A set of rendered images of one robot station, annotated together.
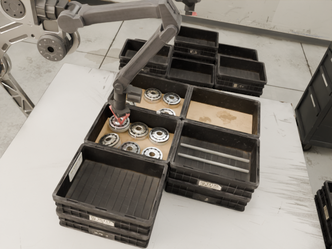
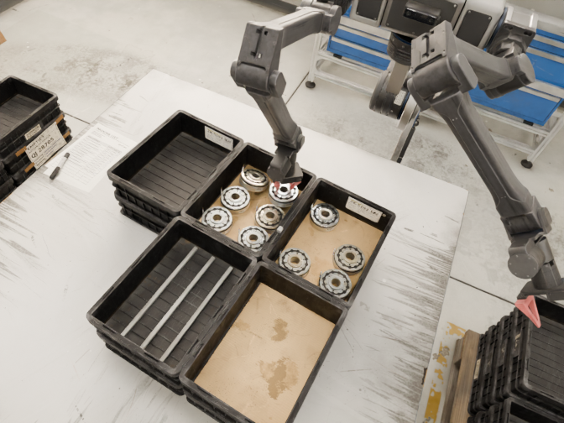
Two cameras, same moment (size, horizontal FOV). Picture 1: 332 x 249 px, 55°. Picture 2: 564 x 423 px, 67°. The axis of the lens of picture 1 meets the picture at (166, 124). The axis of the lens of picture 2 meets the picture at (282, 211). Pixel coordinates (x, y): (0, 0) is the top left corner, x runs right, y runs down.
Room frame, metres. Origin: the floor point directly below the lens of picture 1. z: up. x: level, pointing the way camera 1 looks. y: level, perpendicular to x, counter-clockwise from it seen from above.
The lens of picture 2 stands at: (1.39, -0.69, 2.04)
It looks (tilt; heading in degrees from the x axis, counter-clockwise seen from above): 53 degrees down; 105
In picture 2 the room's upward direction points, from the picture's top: 10 degrees clockwise
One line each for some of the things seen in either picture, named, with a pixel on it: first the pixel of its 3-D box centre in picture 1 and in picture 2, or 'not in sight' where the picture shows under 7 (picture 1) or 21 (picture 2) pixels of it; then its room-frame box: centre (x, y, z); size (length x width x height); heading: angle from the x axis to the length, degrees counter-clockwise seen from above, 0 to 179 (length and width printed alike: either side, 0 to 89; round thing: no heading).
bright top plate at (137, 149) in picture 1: (129, 149); (235, 197); (0.99, 0.15, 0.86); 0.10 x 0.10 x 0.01
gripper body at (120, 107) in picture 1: (119, 103); (286, 167); (1.13, 0.23, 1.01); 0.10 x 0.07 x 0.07; 38
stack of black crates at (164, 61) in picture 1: (144, 73); (533, 371); (2.29, 0.26, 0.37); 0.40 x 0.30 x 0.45; 89
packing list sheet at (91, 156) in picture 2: not in sight; (91, 154); (0.32, 0.19, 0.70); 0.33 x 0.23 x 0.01; 89
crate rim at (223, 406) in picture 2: (223, 111); (268, 342); (1.31, -0.29, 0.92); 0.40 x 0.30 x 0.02; 84
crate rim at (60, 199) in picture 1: (113, 181); (179, 158); (0.75, 0.17, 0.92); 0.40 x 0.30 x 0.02; 84
